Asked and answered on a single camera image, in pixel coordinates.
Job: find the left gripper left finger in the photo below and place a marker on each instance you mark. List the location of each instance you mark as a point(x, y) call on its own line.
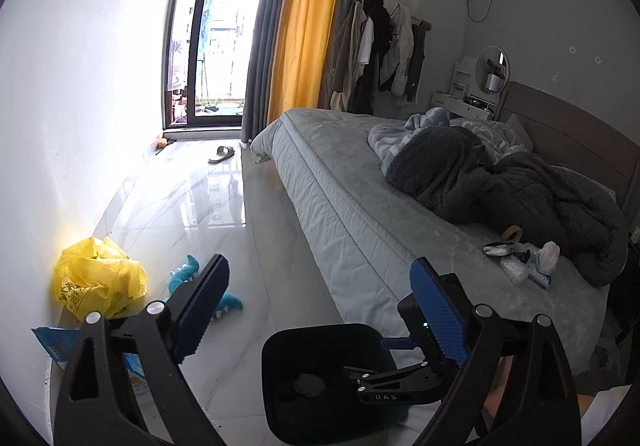
point(96, 402)

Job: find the blue plush dinosaur toy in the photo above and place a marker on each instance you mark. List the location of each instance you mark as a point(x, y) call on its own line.
point(202, 290)

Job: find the yellow plastic bag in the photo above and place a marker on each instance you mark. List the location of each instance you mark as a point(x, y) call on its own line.
point(97, 275)

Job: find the grey slipper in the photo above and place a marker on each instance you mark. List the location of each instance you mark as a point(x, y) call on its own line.
point(223, 153)

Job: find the white balled sock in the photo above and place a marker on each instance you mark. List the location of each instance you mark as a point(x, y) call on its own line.
point(547, 257)

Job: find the dark grey fleece blanket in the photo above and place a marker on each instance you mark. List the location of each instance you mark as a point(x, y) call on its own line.
point(548, 203)

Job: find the brown cardboard tape core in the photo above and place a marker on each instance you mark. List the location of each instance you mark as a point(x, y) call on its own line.
point(512, 234)

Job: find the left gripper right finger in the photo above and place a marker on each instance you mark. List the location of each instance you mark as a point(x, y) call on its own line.
point(513, 386)

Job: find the blue cloud pattern duvet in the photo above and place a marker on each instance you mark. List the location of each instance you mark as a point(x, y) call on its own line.
point(435, 137)

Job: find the blue cartoon tissue pack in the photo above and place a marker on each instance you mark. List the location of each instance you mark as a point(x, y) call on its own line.
point(543, 281)

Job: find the clothes rack with garments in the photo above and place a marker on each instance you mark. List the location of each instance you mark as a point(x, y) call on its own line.
point(382, 50)

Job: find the white dresser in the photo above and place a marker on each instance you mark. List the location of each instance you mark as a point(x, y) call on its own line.
point(464, 97)

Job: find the clear bubble wrap piece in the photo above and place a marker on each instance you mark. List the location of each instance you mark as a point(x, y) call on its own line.
point(514, 269)

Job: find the grey pillow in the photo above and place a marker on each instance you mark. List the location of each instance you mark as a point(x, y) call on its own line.
point(515, 123)

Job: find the grey bed mattress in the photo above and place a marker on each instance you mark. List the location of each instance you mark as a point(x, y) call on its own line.
point(364, 235)

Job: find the grey upholstered headboard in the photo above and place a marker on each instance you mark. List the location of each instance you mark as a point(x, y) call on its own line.
point(563, 134)

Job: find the black trash bin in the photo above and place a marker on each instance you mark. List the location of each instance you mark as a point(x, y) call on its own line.
point(309, 386)

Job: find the person's right hand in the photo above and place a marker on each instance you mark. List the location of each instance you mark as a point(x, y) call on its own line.
point(494, 396)

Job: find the black framed glass door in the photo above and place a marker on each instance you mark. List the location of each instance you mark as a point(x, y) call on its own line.
point(207, 53)

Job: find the yellow curtain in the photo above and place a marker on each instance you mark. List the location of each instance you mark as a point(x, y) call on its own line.
point(303, 39)

